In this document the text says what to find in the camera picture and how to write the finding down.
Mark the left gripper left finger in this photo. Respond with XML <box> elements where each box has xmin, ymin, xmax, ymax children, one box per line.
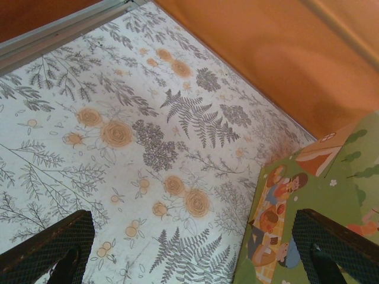
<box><xmin>0</xmin><ymin>209</ymin><xmax>96</xmax><ymax>284</ymax></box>

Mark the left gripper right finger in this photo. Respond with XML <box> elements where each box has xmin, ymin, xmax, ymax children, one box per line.
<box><xmin>291</xmin><ymin>208</ymin><xmax>379</xmax><ymax>284</ymax></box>

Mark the white printed paper bag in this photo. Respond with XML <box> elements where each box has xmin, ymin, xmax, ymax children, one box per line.
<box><xmin>233</xmin><ymin>108</ymin><xmax>379</xmax><ymax>284</ymax></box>

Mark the floral table mat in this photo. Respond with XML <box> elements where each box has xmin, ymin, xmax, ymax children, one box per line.
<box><xmin>0</xmin><ymin>0</ymin><xmax>316</xmax><ymax>284</ymax></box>

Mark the aluminium table side rail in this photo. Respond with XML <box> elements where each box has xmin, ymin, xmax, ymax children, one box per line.
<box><xmin>0</xmin><ymin>0</ymin><xmax>155</xmax><ymax>76</ymax></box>

